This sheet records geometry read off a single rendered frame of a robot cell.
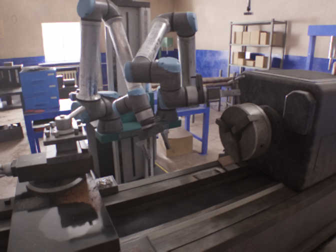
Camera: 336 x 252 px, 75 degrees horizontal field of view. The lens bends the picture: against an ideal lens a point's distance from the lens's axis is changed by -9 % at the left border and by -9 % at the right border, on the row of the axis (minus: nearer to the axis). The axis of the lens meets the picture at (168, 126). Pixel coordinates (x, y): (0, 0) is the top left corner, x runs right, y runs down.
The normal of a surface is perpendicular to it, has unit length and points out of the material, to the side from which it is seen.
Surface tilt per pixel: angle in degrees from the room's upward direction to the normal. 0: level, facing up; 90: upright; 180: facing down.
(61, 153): 0
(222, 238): 0
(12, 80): 90
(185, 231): 0
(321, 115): 90
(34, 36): 90
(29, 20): 90
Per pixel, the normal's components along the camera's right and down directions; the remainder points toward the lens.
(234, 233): 0.00, -0.95
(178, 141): 0.38, 0.30
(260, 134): 0.44, 0.05
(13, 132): 0.58, 0.26
